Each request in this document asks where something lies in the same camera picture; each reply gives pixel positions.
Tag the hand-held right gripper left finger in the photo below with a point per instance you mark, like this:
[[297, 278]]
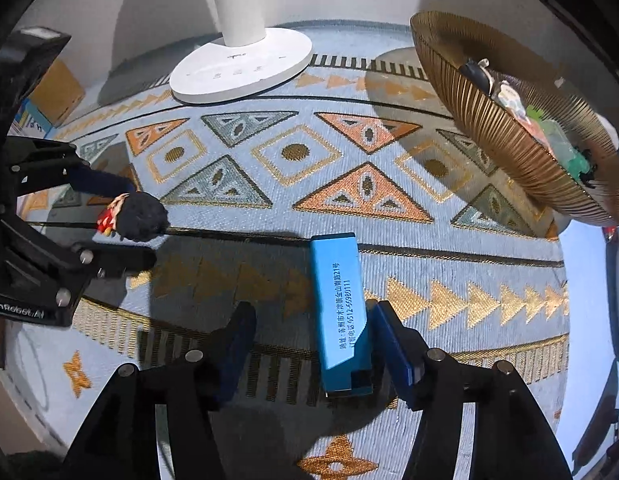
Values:
[[239, 342]]

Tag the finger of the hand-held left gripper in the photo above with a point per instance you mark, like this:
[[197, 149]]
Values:
[[121, 260], [101, 182]]

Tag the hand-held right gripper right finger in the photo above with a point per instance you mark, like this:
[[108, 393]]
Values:
[[392, 347]]

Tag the black-haired small figurine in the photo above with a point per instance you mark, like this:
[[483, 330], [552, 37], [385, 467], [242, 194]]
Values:
[[139, 217]]

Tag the blue rectangular box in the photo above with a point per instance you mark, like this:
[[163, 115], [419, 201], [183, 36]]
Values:
[[339, 310]]

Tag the amber ribbed glass bowl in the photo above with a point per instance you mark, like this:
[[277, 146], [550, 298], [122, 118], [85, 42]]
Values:
[[489, 125]]

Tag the colourful printed box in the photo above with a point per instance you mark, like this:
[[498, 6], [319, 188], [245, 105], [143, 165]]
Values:
[[31, 120]]

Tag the brown cardboard box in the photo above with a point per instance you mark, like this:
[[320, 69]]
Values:
[[56, 92]]

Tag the patterned blue tablecloth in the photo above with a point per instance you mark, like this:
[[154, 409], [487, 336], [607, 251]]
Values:
[[299, 190]]

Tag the white small item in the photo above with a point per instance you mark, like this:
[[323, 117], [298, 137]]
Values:
[[509, 97]]

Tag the black small item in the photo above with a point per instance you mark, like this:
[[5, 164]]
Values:
[[477, 75]]

